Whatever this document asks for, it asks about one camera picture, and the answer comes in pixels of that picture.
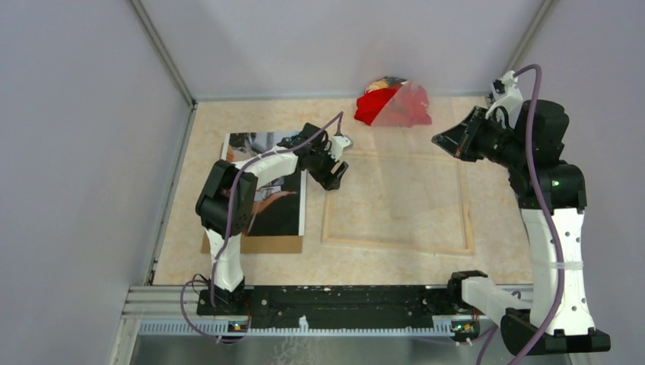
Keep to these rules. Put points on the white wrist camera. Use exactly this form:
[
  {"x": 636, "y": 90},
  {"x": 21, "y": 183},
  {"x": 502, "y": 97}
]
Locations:
[
  {"x": 505, "y": 94},
  {"x": 339, "y": 145}
]

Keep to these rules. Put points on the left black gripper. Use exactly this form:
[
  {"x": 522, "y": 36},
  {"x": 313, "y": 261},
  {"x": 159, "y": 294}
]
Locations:
[{"x": 329, "y": 181}]

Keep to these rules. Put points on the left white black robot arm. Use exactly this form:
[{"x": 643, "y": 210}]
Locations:
[{"x": 225, "y": 204}]

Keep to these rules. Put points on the red cloth bundle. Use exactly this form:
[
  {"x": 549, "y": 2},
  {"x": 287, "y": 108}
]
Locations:
[{"x": 392, "y": 101}]

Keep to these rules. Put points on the wooden picture frame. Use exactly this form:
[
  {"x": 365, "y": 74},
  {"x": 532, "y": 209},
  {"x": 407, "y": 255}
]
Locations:
[{"x": 357, "y": 215}]

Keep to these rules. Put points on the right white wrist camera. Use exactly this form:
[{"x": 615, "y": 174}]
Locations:
[{"x": 505, "y": 94}]

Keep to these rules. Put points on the clear plastic sheet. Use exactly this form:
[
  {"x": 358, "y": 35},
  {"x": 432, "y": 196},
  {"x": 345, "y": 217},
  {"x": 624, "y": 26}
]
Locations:
[{"x": 416, "y": 179}]

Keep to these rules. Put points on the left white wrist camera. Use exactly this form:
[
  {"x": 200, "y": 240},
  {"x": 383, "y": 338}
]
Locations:
[{"x": 339, "y": 145}]

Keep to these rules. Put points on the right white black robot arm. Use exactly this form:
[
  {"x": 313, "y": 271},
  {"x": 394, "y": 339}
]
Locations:
[{"x": 551, "y": 196}]

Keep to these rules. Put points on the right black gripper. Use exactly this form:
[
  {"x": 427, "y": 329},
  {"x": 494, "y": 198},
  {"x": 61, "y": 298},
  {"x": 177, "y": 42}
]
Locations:
[{"x": 457, "y": 140}]

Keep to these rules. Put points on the brown cardboard backing board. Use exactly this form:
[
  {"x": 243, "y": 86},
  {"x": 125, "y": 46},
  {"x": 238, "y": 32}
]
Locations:
[{"x": 272, "y": 244}]

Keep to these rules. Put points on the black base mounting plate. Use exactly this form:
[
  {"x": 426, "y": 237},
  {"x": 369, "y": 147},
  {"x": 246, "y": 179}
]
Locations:
[{"x": 347, "y": 307}]

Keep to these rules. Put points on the printed photo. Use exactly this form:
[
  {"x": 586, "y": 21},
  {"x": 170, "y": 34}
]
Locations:
[{"x": 278, "y": 208}]

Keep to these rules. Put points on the aluminium rail front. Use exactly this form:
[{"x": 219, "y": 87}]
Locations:
[{"x": 171, "y": 310}]

